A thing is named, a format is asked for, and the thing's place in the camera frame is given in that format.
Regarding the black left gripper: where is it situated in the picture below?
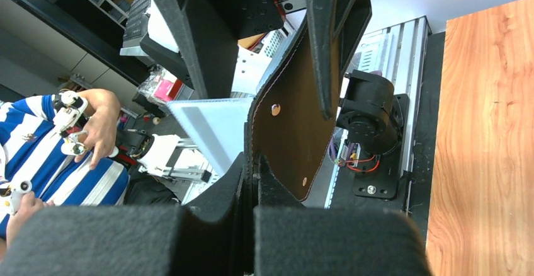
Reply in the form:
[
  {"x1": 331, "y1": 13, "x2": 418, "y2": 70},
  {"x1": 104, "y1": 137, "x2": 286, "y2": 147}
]
[{"x1": 154, "y1": 0, "x2": 372, "y2": 120}]

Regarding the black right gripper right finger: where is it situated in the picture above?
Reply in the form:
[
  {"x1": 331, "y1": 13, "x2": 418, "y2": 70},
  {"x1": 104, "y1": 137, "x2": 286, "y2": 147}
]
[{"x1": 252, "y1": 155, "x2": 432, "y2": 275}]

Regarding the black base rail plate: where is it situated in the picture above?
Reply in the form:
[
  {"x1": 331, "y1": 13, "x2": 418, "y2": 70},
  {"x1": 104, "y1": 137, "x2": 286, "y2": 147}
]
[{"x1": 323, "y1": 32, "x2": 445, "y2": 240}]

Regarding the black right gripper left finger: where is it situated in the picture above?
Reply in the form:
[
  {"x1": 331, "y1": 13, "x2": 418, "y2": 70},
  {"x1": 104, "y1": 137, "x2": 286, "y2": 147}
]
[{"x1": 1, "y1": 154, "x2": 245, "y2": 275}]

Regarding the operator hand with controller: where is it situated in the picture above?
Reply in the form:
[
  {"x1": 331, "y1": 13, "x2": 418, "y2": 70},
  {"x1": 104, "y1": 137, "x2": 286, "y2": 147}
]
[{"x1": 78, "y1": 89, "x2": 121, "y2": 170}]

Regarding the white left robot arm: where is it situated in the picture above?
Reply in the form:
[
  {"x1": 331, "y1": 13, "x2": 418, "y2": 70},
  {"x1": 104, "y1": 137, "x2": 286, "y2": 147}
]
[{"x1": 147, "y1": 0, "x2": 406, "y2": 201}]

